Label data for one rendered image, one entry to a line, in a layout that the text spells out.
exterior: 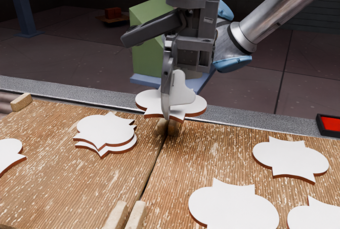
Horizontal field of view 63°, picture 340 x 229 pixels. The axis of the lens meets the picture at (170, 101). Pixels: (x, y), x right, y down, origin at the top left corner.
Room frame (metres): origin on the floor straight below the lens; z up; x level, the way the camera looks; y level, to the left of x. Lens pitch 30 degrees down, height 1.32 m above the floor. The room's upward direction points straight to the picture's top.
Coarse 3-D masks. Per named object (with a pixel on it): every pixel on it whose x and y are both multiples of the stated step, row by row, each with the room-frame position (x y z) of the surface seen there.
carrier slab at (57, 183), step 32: (0, 128) 0.53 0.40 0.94; (32, 128) 0.53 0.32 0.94; (64, 128) 0.53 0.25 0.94; (32, 160) 0.42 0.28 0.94; (64, 160) 0.42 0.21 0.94; (96, 160) 0.42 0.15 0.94; (128, 160) 0.42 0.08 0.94; (0, 192) 0.34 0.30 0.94; (32, 192) 0.34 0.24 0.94; (64, 192) 0.34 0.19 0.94; (96, 192) 0.34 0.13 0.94; (128, 192) 0.34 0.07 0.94; (0, 224) 0.28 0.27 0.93; (32, 224) 0.28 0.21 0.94; (64, 224) 0.28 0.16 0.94; (96, 224) 0.28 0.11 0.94
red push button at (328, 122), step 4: (324, 120) 0.57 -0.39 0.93; (328, 120) 0.57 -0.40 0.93; (332, 120) 0.57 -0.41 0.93; (336, 120) 0.57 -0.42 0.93; (324, 124) 0.56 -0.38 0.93; (328, 124) 0.56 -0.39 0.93; (332, 124) 0.56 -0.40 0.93; (336, 124) 0.56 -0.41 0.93; (328, 128) 0.54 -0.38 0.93; (332, 128) 0.54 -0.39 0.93; (336, 128) 0.54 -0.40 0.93
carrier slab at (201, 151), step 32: (192, 128) 0.53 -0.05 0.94; (224, 128) 0.53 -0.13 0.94; (160, 160) 0.42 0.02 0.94; (192, 160) 0.42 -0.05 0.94; (224, 160) 0.42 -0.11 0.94; (160, 192) 0.34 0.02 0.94; (192, 192) 0.34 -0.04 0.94; (256, 192) 0.34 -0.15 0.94; (288, 192) 0.34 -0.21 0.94; (320, 192) 0.34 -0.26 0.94; (160, 224) 0.28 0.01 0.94; (192, 224) 0.28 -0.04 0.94
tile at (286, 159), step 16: (272, 144) 0.46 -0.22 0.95; (288, 144) 0.46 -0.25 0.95; (304, 144) 0.46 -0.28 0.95; (256, 160) 0.42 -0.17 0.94; (272, 160) 0.41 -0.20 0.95; (288, 160) 0.41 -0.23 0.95; (304, 160) 0.41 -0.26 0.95; (320, 160) 0.41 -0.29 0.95; (272, 176) 0.38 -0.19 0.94; (288, 176) 0.37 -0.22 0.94; (304, 176) 0.37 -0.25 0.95
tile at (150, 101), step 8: (160, 88) 0.52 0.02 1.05; (136, 96) 0.49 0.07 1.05; (144, 96) 0.49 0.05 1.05; (152, 96) 0.49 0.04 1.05; (160, 96) 0.49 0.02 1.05; (136, 104) 0.47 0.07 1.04; (144, 104) 0.45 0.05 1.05; (152, 104) 0.46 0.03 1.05; (160, 104) 0.46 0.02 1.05; (184, 104) 0.46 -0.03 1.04; (192, 104) 0.46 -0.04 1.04; (200, 104) 0.46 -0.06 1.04; (152, 112) 0.43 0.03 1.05; (160, 112) 0.43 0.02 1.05; (176, 112) 0.43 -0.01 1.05; (184, 112) 0.43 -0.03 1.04; (192, 112) 0.43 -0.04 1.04; (200, 112) 0.44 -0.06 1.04; (176, 120) 0.41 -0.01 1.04
